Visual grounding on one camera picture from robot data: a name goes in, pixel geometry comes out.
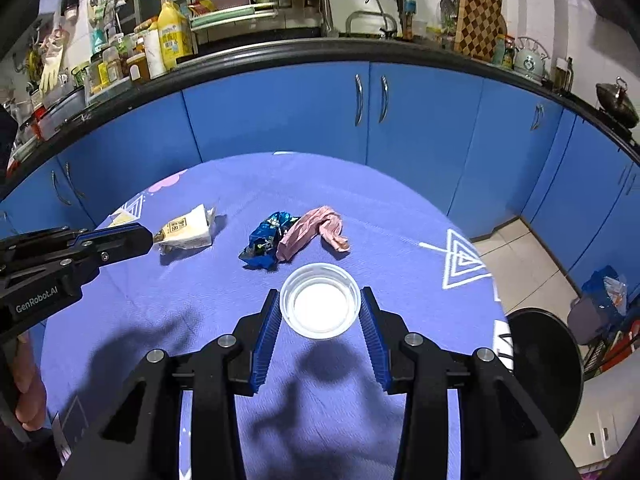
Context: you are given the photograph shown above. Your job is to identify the person's left hand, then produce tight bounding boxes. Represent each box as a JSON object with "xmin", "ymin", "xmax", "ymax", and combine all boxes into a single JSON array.
[{"xmin": 12, "ymin": 332, "xmax": 49, "ymax": 432}]

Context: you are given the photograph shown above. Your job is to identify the row of condiment jars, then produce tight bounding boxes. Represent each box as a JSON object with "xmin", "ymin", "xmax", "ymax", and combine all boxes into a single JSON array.
[{"xmin": 70, "ymin": 30, "xmax": 166, "ymax": 96}]

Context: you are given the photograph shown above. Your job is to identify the yellow rubber glove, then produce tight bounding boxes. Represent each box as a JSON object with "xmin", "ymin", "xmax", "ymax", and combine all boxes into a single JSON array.
[{"xmin": 37, "ymin": 25, "xmax": 71, "ymax": 93}]

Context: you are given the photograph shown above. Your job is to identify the pale green kettle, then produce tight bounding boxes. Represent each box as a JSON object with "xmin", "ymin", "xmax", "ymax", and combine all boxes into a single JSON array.
[{"xmin": 512, "ymin": 36, "xmax": 551, "ymax": 86}]

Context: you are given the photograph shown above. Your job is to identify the blue plastic bag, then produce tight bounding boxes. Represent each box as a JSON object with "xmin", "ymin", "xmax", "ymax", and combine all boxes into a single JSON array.
[{"xmin": 580, "ymin": 265, "xmax": 628, "ymax": 311}]

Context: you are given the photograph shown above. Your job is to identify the metal sink faucet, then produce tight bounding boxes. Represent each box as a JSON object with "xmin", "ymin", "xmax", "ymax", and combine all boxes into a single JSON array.
[{"xmin": 345, "ymin": 0, "xmax": 401, "ymax": 36}]

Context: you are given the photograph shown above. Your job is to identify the checkered cutting board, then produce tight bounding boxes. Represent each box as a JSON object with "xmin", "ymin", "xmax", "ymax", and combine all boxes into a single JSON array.
[{"xmin": 452, "ymin": 0, "xmax": 506, "ymax": 63}]

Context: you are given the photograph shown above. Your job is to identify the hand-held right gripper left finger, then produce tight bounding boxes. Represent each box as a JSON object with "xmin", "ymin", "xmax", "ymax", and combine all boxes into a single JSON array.
[{"xmin": 60, "ymin": 287, "xmax": 281, "ymax": 480}]

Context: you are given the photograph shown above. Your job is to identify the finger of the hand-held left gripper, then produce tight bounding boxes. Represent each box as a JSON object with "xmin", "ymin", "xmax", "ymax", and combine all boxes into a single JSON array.
[
  {"xmin": 0, "ymin": 223, "xmax": 152, "ymax": 257},
  {"xmin": 0, "ymin": 238, "xmax": 154, "ymax": 287}
]

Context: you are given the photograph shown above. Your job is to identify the blue foil wrapper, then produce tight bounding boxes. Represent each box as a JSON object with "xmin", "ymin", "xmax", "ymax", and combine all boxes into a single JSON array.
[{"xmin": 238, "ymin": 211, "xmax": 301, "ymax": 272}]

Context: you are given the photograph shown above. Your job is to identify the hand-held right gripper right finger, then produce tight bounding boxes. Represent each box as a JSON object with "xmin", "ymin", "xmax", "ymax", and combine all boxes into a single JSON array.
[{"xmin": 360, "ymin": 286, "xmax": 581, "ymax": 480}]

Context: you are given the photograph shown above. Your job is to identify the white round lid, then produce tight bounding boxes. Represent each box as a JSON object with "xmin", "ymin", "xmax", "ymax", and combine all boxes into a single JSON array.
[{"xmin": 280, "ymin": 262, "xmax": 362, "ymax": 340}]

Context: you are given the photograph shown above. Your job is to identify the yellow plastic bottle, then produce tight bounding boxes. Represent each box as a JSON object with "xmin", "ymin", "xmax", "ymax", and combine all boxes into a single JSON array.
[{"xmin": 157, "ymin": 0, "xmax": 196, "ymax": 71}]

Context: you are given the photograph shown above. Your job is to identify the blue kitchen cabinet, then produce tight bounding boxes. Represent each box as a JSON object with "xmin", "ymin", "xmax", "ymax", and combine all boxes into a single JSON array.
[{"xmin": 0, "ymin": 60, "xmax": 640, "ymax": 311}]

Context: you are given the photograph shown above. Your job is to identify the beige white food wrapper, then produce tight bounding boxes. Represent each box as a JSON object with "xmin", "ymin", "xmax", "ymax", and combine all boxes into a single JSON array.
[{"xmin": 152, "ymin": 204, "xmax": 217, "ymax": 253}]

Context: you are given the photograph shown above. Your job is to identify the black plastic crate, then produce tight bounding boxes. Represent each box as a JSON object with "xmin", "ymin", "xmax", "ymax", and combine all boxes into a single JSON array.
[{"xmin": 585, "ymin": 320, "xmax": 640, "ymax": 376}]

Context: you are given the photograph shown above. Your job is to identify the grey plastic bag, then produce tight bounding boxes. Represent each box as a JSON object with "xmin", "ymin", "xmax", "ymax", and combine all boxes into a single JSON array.
[{"xmin": 567, "ymin": 295, "xmax": 608, "ymax": 346}]

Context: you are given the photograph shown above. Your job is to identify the green dish rack tray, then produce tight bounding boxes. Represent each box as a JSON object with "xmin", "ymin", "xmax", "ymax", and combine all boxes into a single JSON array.
[{"xmin": 189, "ymin": 0, "xmax": 281, "ymax": 31}]

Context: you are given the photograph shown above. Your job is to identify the black wok with lid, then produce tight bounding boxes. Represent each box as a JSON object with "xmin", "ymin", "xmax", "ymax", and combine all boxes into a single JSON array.
[{"xmin": 595, "ymin": 76, "xmax": 640, "ymax": 128}]

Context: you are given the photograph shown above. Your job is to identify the small glass jar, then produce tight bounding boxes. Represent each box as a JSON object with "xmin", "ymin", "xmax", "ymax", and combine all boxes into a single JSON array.
[{"xmin": 552, "ymin": 57, "xmax": 575, "ymax": 93}]

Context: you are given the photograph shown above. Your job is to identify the pink crumpled wrapper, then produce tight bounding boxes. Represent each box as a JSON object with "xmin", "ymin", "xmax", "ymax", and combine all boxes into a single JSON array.
[{"xmin": 276, "ymin": 205, "xmax": 351, "ymax": 263}]

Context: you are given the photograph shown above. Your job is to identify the black round stool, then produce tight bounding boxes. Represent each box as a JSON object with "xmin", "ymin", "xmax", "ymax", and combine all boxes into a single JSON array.
[{"xmin": 507, "ymin": 307, "xmax": 585, "ymax": 453}]

